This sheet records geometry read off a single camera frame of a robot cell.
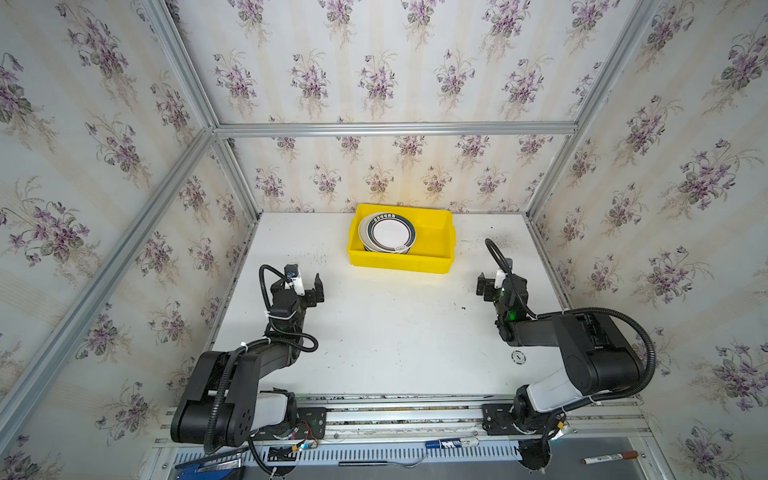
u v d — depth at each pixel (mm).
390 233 1051
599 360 453
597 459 688
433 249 1051
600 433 742
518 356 840
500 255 676
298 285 765
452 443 692
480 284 875
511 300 717
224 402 391
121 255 598
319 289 817
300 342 679
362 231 1043
